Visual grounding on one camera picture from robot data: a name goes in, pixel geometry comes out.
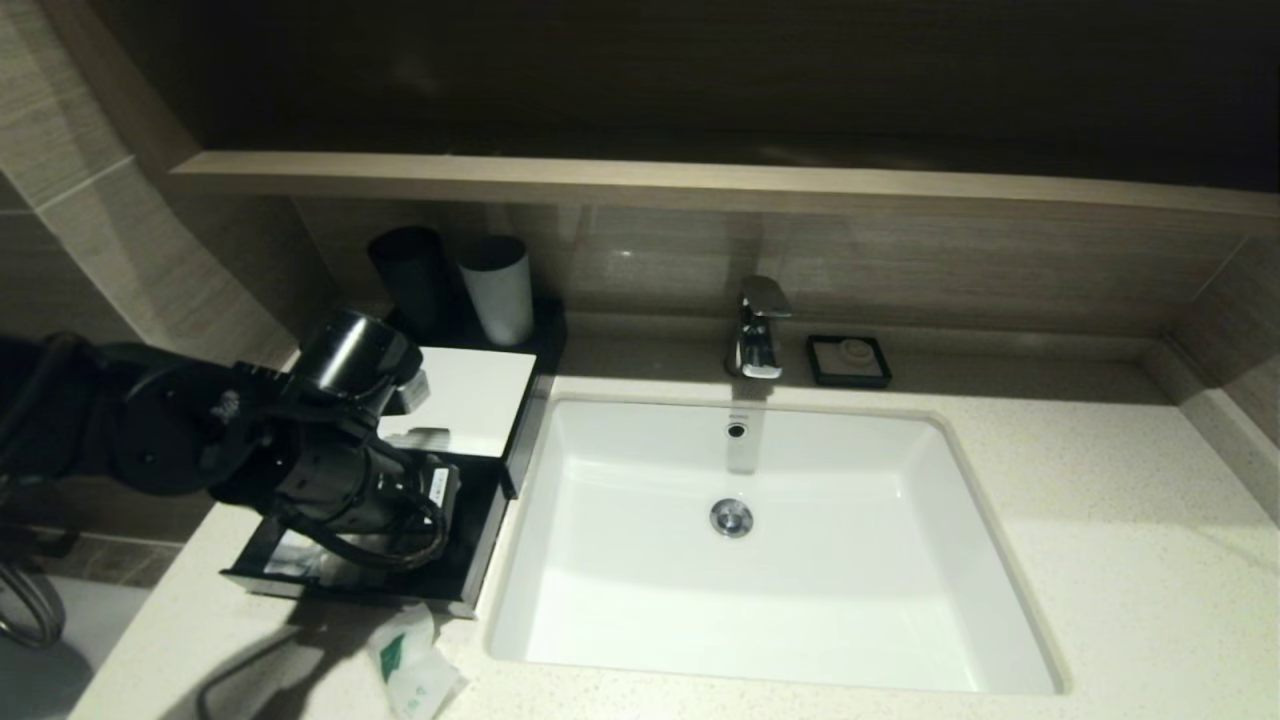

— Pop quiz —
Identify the wooden wall ledge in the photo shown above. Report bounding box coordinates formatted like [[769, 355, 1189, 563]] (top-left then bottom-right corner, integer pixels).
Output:
[[165, 150, 1280, 223]]

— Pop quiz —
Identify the black drawer with metal handle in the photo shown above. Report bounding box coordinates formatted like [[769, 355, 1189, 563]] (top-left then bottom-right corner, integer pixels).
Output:
[[220, 450, 511, 619]]

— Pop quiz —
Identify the chrome faucet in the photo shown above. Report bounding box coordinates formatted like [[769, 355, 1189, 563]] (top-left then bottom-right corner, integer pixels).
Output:
[[725, 276, 792, 381]]

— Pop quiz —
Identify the white long packet green label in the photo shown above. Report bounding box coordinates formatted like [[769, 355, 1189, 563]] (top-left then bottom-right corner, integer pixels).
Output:
[[262, 528, 326, 581]]

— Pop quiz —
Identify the white tumbler cup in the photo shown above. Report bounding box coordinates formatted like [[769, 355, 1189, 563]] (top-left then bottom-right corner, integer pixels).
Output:
[[458, 236, 536, 348]]

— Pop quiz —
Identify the black square soap dish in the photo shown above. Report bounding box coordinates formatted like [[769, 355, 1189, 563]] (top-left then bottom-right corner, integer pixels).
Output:
[[805, 335, 892, 390]]

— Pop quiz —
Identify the black tumbler cup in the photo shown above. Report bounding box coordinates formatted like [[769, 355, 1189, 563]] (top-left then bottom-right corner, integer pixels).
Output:
[[367, 226, 459, 339]]

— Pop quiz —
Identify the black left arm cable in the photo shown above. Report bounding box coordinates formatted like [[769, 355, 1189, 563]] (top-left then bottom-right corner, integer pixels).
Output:
[[278, 495, 448, 573]]

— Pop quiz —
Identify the grey curved cable loop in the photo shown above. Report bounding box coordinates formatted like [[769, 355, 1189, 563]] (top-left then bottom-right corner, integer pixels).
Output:
[[0, 565, 66, 651]]

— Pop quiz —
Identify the green white sachet packet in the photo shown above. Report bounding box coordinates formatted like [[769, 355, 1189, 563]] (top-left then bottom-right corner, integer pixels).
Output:
[[371, 602, 469, 720]]

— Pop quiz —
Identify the white rectangular sink basin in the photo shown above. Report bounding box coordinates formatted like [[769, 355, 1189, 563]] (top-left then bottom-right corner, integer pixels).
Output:
[[487, 397, 1066, 696]]

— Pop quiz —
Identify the white square pad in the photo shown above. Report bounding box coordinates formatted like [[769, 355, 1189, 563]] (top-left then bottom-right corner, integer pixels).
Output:
[[378, 344, 539, 459]]

